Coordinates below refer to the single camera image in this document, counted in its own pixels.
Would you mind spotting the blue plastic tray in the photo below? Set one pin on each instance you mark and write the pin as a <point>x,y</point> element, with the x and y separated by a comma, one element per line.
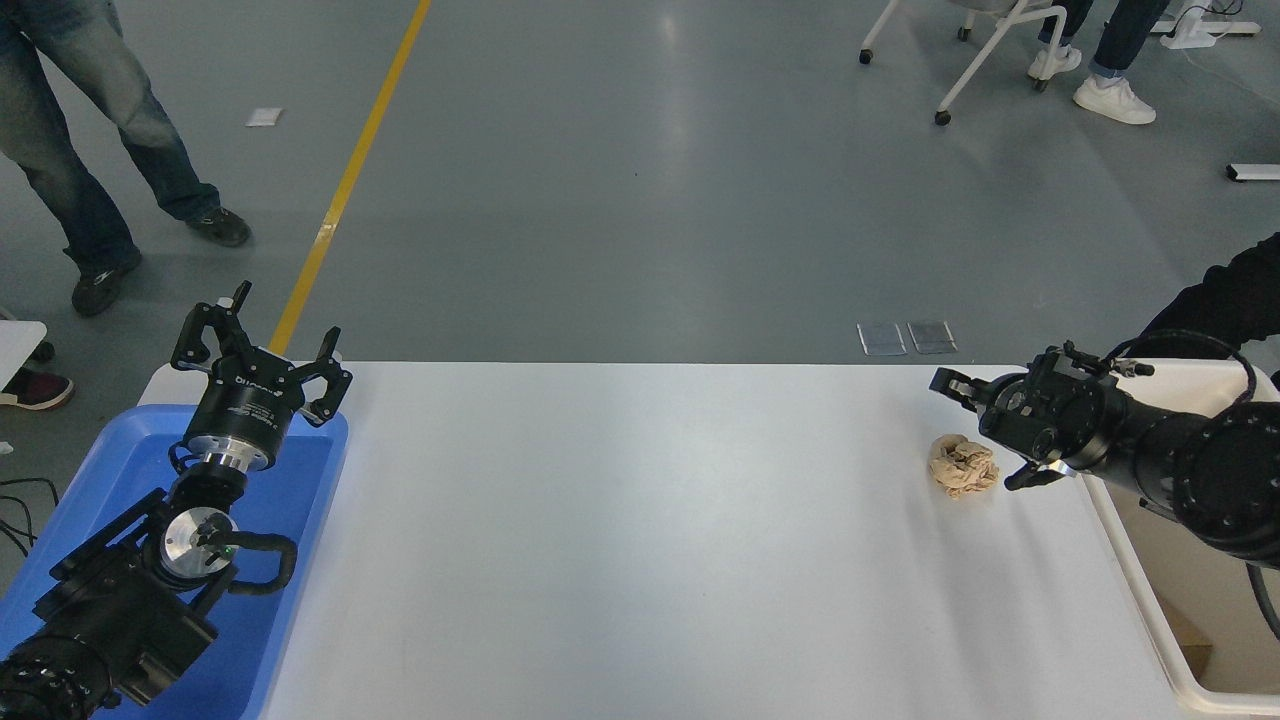
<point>290,490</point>

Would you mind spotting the person in black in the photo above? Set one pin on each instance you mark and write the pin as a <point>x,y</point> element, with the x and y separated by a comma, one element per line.
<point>1240,300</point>

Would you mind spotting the grey metal floor plate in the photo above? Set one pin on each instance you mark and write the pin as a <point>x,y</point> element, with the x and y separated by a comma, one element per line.
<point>882,339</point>
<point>932,337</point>

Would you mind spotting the white paper scrap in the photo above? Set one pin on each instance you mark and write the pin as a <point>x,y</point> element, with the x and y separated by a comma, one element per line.
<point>264,117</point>

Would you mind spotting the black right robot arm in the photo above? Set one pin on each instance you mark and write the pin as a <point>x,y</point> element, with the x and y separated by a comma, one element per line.
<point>1220,470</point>

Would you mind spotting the white desk foot with socket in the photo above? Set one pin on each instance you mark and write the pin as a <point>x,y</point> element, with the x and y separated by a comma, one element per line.
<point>1195,35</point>

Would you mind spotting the tan paper ball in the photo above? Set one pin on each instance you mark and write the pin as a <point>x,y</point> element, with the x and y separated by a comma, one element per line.
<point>965,467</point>

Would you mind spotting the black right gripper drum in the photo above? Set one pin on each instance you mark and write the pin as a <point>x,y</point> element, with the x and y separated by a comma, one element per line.
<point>1060,410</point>

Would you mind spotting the small white table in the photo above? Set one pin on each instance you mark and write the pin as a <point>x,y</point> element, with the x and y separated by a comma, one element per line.
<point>15,345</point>

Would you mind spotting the seated person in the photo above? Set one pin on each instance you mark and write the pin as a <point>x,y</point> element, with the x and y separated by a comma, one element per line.
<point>1115,98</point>

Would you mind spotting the person's dark red shoe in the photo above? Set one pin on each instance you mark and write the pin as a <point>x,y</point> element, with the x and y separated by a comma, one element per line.
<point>35,390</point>

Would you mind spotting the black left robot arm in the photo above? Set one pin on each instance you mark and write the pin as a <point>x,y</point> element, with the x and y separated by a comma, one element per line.
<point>110,610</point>

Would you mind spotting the large pale bin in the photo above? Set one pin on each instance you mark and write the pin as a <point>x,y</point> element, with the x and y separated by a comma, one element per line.
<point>1210,640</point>

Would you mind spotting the standing person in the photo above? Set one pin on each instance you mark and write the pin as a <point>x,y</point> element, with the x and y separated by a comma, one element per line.
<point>60,150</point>

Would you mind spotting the white wheeled chair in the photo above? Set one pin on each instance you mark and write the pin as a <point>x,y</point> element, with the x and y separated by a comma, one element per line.
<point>990,45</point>

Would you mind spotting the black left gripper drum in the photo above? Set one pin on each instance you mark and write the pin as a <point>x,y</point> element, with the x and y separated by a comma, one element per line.
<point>245,410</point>

